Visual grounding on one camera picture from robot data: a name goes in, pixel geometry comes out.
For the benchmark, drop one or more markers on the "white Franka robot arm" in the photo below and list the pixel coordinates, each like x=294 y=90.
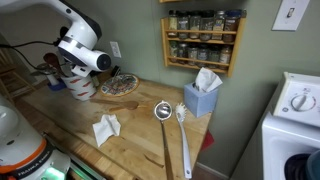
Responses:
x=80 y=36

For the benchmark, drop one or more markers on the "white pasta spoon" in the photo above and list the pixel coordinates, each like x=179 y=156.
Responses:
x=181 y=115

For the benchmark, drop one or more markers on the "dark brown wooden spoon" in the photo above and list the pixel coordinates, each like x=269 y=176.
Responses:
x=53 y=61

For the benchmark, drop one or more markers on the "round patterned trivet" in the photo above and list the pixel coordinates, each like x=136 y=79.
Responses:
x=120 y=85

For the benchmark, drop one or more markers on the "blue tissue box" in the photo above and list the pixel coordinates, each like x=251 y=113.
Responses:
x=200 y=101

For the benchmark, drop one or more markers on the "glass spice jar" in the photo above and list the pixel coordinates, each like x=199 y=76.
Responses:
x=193 y=53
x=182 y=51
x=214 y=56
x=203 y=55
x=207 y=25
x=173 y=50
x=219 y=25
x=172 y=22
x=225 y=56
x=195 y=24
x=183 y=24

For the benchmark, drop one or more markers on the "white tissue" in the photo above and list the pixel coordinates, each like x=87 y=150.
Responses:
x=206 y=79

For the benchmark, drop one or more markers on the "small black box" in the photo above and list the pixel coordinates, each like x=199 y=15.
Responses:
x=115 y=70

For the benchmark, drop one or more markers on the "small glass bottle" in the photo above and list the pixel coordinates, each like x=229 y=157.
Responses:
x=96 y=81

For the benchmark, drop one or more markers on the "white crumpled napkin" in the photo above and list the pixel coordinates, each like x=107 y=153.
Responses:
x=106 y=128

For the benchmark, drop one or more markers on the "red cloth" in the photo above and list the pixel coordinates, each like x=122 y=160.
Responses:
x=206 y=140

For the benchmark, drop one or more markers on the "white crock with red chilies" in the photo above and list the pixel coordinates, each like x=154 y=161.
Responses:
x=81 y=88

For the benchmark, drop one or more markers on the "wooden spice rack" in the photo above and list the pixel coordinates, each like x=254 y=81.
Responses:
x=233 y=50

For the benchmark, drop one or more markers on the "wooden shelf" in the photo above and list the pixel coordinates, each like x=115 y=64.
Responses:
x=170 y=1

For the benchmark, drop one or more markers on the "blue lid spice jar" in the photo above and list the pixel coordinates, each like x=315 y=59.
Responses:
x=231 y=25

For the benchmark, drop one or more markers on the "blue shaker holder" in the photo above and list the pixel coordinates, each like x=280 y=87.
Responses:
x=57 y=86

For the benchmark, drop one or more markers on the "salt shaker with steel lid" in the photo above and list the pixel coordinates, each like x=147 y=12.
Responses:
x=45 y=69

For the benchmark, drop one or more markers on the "white stove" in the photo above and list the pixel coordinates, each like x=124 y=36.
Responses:
x=290 y=133

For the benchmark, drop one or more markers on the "wooden chair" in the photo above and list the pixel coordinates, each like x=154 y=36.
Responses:
x=11 y=80

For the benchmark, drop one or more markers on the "white wall outlet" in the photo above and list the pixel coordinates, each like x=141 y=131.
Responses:
x=115 y=49

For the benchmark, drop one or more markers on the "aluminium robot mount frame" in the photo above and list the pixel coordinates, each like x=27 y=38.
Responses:
x=85 y=170

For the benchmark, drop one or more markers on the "white light switch plate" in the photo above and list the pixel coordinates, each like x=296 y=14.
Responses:
x=290 y=15

